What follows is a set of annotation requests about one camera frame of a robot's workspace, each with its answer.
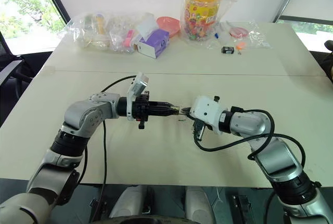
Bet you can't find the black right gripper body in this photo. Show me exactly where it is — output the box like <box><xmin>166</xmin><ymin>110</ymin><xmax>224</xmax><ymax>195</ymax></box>
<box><xmin>190</xmin><ymin>95</ymin><xmax>221</xmax><ymax>142</ymax></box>

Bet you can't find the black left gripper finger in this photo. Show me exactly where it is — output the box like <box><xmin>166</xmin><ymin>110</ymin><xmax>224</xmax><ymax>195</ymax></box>
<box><xmin>150</xmin><ymin>109</ymin><xmax>175</xmax><ymax>117</ymax></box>
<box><xmin>150</xmin><ymin>100</ymin><xmax>175</xmax><ymax>110</ymax></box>

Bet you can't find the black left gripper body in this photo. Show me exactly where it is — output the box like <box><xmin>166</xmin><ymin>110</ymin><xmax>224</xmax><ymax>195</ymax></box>
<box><xmin>132</xmin><ymin>90</ymin><xmax>157</xmax><ymax>130</ymax></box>

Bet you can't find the small metal key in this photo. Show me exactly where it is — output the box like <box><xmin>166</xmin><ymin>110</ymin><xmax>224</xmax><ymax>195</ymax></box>
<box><xmin>178</xmin><ymin>108</ymin><xmax>188</xmax><ymax>124</ymax></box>

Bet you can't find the purple tissue box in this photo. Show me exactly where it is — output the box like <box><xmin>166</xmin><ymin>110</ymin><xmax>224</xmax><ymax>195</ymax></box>
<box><xmin>134</xmin><ymin>13</ymin><xmax>171</xmax><ymax>60</ymax></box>

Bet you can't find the white rounded robot leg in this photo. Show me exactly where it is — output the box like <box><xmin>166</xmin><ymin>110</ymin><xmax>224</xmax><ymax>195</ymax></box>
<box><xmin>185</xmin><ymin>186</ymin><xmax>217</xmax><ymax>224</ymax></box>
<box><xmin>108</xmin><ymin>185</ymin><xmax>148</xmax><ymax>220</ymax></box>

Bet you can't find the pink plastic bowl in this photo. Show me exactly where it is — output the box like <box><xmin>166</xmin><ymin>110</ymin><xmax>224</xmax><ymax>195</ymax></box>
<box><xmin>156</xmin><ymin>16</ymin><xmax>181</xmax><ymax>38</ymax></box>

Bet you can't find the clear bag of small items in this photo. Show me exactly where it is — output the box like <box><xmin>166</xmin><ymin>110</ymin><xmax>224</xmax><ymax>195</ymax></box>
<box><xmin>58</xmin><ymin>11</ymin><xmax>157</xmax><ymax>54</ymax></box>

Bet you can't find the pink round lid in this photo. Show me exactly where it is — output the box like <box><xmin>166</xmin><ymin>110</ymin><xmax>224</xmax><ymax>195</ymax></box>
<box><xmin>229</xmin><ymin>27</ymin><xmax>249</xmax><ymax>38</ymax></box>

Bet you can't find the orange-lidded jar of colourful pieces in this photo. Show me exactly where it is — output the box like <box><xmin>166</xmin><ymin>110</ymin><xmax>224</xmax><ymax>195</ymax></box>
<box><xmin>182</xmin><ymin>0</ymin><xmax>224</xmax><ymax>42</ymax></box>

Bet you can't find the crumpled clear plastic bag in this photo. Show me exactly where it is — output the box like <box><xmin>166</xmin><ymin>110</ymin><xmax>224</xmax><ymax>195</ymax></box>
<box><xmin>217</xmin><ymin>20</ymin><xmax>273</xmax><ymax>51</ymax></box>

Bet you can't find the black office chair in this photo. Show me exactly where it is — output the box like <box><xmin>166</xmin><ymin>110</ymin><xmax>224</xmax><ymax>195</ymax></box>
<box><xmin>0</xmin><ymin>30</ymin><xmax>35</xmax><ymax>91</ymax></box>

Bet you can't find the person in dark clothes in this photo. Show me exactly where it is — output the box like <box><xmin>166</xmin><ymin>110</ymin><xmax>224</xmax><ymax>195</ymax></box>
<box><xmin>318</xmin><ymin>40</ymin><xmax>333</xmax><ymax>84</ymax></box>

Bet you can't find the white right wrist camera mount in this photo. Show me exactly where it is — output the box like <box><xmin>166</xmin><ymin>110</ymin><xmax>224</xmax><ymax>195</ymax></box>
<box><xmin>190</xmin><ymin>94</ymin><xmax>225</xmax><ymax>134</ymax></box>

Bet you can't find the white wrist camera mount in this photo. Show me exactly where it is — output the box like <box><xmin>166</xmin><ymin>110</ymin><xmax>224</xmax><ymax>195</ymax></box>
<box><xmin>126</xmin><ymin>72</ymin><xmax>150</xmax><ymax>121</ymax></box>
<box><xmin>190</xmin><ymin>94</ymin><xmax>225</xmax><ymax>134</ymax></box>

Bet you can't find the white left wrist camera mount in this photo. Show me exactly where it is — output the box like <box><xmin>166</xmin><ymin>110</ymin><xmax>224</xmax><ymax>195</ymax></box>
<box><xmin>126</xmin><ymin>72</ymin><xmax>150</xmax><ymax>121</ymax></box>

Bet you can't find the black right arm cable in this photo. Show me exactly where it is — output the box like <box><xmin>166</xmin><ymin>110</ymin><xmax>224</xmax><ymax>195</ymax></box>
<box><xmin>194</xmin><ymin>108</ymin><xmax>306</xmax><ymax>173</ymax></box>

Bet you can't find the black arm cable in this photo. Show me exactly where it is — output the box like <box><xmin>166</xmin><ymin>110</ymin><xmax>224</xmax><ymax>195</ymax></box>
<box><xmin>99</xmin><ymin>75</ymin><xmax>137</xmax><ymax>186</ymax></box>
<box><xmin>194</xmin><ymin>108</ymin><xmax>306</xmax><ymax>173</ymax></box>

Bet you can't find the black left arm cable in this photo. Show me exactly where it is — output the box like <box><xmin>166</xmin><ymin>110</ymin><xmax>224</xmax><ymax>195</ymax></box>
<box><xmin>99</xmin><ymin>75</ymin><xmax>137</xmax><ymax>186</ymax></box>

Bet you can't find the black metal bracket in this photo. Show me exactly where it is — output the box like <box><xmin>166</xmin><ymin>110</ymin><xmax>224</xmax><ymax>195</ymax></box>
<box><xmin>231</xmin><ymin>194</ymin><xmax>255</xmax><ymax>224</ymax></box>

